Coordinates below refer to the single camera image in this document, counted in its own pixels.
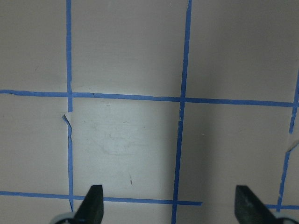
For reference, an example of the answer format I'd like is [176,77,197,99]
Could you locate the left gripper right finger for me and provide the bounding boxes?
[235,185,298,224]

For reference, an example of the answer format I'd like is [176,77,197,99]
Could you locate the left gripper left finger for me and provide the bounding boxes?
[51,185,103,224]

